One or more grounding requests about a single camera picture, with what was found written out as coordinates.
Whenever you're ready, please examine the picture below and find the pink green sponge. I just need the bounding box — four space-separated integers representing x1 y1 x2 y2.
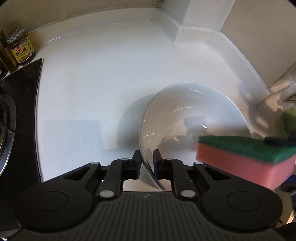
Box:
196 136 295 190

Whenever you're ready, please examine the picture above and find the white ceramic bowl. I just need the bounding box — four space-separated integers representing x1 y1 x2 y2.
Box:
139 82 251 191

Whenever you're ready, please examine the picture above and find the green cloth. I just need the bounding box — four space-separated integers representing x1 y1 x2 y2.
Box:
275 106 295 138

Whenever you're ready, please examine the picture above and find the white cloth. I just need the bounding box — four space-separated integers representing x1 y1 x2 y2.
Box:
250 81 295 139

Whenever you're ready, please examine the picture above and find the black gas stove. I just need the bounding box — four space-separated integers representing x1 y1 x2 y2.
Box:
1 59 43 234

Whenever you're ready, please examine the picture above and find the yellow label sauce jar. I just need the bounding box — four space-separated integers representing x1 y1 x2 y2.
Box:
6 27 36 66

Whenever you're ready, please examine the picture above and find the dark oil bottle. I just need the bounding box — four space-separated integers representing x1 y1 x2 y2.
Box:
0 30 19 73

